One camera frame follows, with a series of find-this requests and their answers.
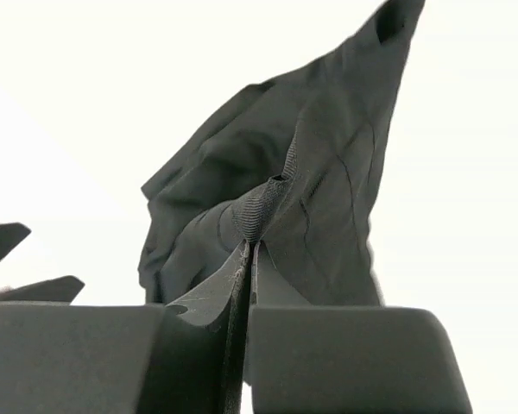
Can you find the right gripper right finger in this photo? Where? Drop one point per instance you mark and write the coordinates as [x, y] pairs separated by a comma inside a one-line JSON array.
[[308, 358]]

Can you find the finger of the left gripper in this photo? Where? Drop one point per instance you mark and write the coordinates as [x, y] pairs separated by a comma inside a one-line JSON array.
[[4, 241], [63, 289]]

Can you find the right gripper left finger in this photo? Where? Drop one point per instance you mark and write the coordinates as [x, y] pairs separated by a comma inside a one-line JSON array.
[[183, 357]]

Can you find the black skirt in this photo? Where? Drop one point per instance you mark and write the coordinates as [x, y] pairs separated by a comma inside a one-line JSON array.
[[293, 163]]

